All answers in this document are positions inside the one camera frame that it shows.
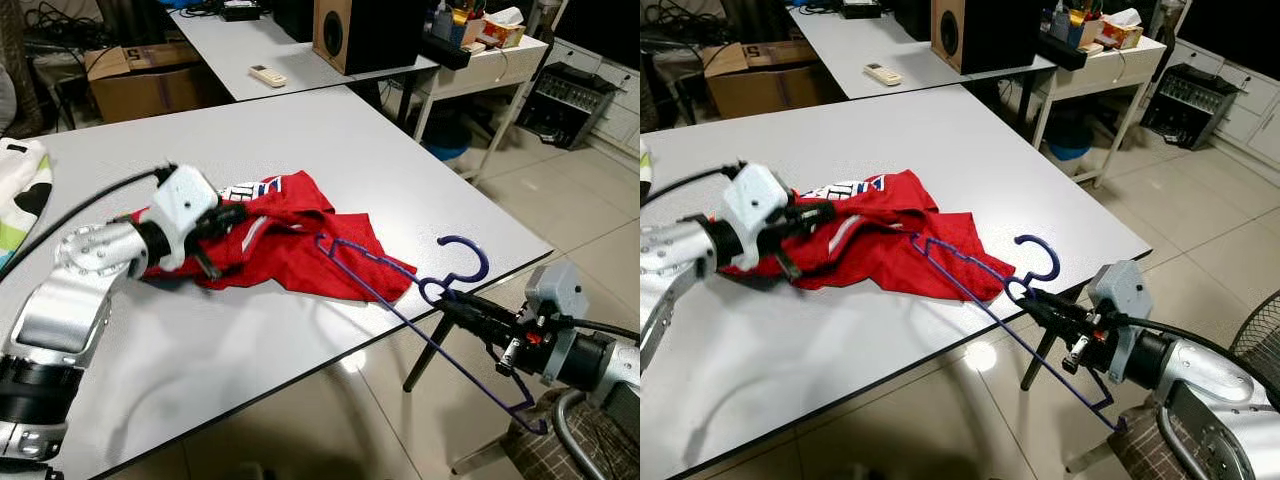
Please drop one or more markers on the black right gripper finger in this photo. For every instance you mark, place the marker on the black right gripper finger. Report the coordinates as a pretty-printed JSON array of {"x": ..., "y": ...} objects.
[
  {"x": 1058, "y": 323},
  {"x": 485, "y": 330},
  {"x": 480, "y": 308},
  {"x": 1055, "y": 302}
]

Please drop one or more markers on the purple hanger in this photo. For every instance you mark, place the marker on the purple hanger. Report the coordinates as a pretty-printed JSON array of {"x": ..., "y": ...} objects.
[
  {"x": 486, "y": 262},
  {"x": 1057, "y": 262}
]

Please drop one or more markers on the red shirt white blue print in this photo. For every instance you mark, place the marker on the red shirt white blue print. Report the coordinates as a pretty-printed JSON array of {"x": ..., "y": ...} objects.
[
  {"x": 300, "y": 260},
  {"x": 890, "y": 260}
]

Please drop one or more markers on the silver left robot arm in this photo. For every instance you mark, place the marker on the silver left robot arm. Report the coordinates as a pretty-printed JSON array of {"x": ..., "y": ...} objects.
[
  {"x": 665, "y": 260},
  {"x": 60, "y": 310}
]

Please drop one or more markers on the black table leg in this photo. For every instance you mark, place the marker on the black table leg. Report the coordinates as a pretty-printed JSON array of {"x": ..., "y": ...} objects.
[
  {"x": 425, "y": 355},
  {"x": 1035, "y": 365}
]

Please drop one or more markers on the chair brown plaid cushion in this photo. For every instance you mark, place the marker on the chair brown plaid cushion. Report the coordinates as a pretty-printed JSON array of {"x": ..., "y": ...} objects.
[
  {"x": 530, "y": 440},
  {"x": 1135, "y": 455}
]

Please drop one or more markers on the brown cardboard box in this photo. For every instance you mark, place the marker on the brown cardboard box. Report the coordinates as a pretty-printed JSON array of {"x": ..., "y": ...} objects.
[
  {"x": 760, "y": 95},
  {"x": 150, "y": 95}
]

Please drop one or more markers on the white remote control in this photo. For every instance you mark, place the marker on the white remote control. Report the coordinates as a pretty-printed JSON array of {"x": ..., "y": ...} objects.
[
  {"x": 268, "y": 76},
  {"x": 883, "y": 74}
]

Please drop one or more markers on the white garment green black patches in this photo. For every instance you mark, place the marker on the white garment green black patches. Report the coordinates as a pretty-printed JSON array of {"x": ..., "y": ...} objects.
[
  {"x": 644, "y": 170},
  {"x": 20, "y": 180}
]

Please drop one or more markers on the blue basin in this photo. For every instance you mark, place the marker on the blue basin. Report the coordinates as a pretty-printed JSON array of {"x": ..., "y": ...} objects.
[
  {"x": 447, "y": 148},
  {"x": 1070, "y": 145}
]

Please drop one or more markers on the grey desk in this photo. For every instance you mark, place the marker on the grey desk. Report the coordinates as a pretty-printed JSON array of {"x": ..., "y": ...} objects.
[
  {"x": 850, "y": 45},
  {"x": 230, "y": 50}
]

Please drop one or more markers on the white low cabinet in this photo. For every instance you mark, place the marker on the white low cabinet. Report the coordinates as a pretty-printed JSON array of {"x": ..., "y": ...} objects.
[
  {"x": 1262, "y": 120},
  {"x": 620, "y": 110}
]

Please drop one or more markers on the small black device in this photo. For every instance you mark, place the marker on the small black device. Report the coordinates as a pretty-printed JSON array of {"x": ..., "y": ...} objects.
[
  {"x": 240, "y": 10},
  {"x": 860, "y": 8}
]

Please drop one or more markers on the wooden black speaker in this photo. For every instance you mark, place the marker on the wooden black speaker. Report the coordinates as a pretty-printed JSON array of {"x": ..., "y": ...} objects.
[
  {"x": 950, "y": 35},
  {"x": 335, "y": 35}
]

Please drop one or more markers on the black audio amplifier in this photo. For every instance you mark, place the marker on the black audio amplifier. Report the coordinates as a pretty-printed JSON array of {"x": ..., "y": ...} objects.
[
  {"x": 1190, "y": 105},
  {"x": 565, "y": 105}
]

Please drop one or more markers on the white side table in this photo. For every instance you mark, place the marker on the white side table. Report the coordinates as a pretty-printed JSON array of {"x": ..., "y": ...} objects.
[
  {"x": 1110, "y": 70},
  {"x": 500, "y": 65}
]

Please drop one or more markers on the orange white tissue box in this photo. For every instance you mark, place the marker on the orange white tissue box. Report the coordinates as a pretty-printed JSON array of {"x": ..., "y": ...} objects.
[
  {"x": 500, "y": 35},
  {"x": 1120, "y": 35}
]

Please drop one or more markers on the blue pen holder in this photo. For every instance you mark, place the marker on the blue pen holder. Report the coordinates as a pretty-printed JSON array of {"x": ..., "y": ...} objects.
[
  {"x": 450, "y": 25},
  {"x": 1065, "y": 25}
]

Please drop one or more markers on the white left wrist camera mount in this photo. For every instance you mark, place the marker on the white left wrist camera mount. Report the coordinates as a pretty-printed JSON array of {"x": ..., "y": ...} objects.
[
  {"x": 185, "y": 205},
  {"x": 755, "y": 205}
]

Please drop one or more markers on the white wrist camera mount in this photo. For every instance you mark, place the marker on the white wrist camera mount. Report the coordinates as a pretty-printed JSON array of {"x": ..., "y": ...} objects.
[
  {"x": 185, "y": 205},
  {"x": 755, "y": 205},
  {"x": 1120, "y": 290},
  {"x": 555, "y": 290}
]

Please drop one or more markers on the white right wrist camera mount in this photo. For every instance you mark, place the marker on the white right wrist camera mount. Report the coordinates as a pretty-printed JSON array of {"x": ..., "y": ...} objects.
[
  {"x": 1120, "y": 290},
  {"x": 555, "y": 290}
]

